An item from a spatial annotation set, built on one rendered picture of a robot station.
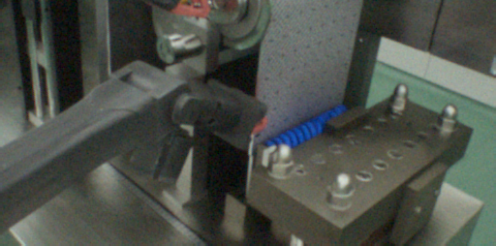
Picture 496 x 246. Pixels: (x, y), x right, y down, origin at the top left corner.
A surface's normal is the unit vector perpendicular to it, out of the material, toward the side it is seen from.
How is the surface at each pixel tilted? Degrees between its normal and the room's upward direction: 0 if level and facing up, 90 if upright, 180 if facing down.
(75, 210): 0
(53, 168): 91
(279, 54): 90
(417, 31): 90
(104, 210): 0
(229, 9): 90
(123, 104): 6
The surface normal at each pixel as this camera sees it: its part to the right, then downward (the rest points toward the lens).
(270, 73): 0.71, 0.40
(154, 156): -0.39, 0.00
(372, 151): 0.09, -0.87
